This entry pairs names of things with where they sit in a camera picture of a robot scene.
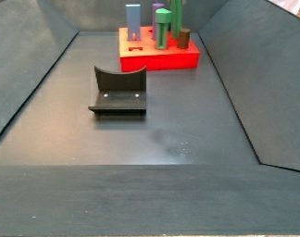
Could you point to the green star prism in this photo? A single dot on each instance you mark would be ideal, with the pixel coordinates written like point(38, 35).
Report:
point(176, 7)

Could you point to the black curved fixture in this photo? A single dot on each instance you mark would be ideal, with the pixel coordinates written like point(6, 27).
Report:
point(121, 91)

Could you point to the red peg board base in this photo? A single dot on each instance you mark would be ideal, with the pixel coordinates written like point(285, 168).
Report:
point(140, 54)

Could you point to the brown hexagon peg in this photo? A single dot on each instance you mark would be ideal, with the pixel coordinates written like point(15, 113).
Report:
point(184, 38)

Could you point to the green pentagon peg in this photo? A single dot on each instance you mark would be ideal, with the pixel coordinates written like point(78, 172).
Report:
point(162, 20)

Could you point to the light blue arch peg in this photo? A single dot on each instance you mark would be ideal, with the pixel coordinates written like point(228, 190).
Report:
point(133, 22)

